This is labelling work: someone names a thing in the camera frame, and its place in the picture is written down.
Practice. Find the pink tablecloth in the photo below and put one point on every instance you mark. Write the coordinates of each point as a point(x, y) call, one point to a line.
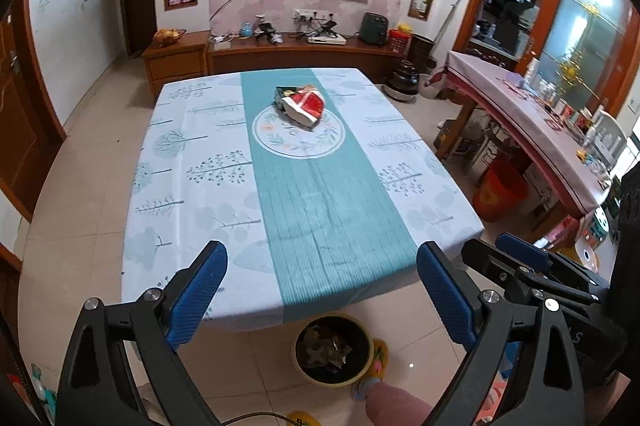
point(500, 105)

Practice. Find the glass sliding door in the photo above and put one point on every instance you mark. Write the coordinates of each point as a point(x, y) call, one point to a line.
point(575, 30)

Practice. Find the table with tree tablecloth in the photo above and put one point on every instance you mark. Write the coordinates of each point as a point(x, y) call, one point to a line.
point(320, 206)

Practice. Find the orange bucket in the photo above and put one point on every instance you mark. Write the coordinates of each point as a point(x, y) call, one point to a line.
point(500, 191)

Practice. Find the red white snack bag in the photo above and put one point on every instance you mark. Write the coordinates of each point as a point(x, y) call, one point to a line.
point(305, 105)

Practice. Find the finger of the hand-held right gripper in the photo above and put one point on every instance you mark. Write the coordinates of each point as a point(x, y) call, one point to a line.
point(525, 253)
point(485, 258)

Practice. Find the wooden television cabinet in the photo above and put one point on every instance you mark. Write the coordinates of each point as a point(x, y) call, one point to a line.
point(300, 55)

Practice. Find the small blue kettle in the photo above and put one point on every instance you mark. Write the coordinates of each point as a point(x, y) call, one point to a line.
point(247, 29)

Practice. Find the fruit basket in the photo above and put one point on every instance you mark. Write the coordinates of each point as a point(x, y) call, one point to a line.
point(169, 36)

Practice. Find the black bin with yellow rim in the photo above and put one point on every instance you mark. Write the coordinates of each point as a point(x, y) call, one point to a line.
point(361, 341)

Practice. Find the dark green appliance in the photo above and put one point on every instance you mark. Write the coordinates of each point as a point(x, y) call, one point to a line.
point(375, 29)

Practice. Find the yellow embroidered slipper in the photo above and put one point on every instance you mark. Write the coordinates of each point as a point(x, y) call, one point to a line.
point(300, 420)
point(377, 356)

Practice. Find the wall power strip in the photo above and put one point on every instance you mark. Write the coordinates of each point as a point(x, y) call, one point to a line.
point(312, 14)

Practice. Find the person's dark clothing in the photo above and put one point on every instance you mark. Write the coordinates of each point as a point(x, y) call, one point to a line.
point(627, 231)

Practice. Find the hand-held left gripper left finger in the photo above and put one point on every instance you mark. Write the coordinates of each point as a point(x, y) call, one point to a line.
point(197, 291)

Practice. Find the person's right leg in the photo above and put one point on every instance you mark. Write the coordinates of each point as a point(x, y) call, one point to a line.
point(395, 406)

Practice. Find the white set-top box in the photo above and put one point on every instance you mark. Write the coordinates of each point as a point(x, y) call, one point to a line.
point(326, 40)

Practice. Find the brown paper bag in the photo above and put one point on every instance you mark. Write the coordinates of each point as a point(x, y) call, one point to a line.
point(320, 346)

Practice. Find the black cooker pot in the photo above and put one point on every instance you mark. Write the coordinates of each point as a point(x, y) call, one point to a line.
point(401, 80)

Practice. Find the red basket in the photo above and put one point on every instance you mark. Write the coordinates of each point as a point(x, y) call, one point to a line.
point(399, 41)

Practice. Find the black wicker basket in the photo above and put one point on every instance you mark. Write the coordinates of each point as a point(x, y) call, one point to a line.
point(421, 53)

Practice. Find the brown wooden door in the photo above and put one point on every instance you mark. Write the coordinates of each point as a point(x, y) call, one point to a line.
point(15, 130)

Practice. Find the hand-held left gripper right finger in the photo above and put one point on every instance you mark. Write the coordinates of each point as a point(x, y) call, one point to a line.
point(445, 296)

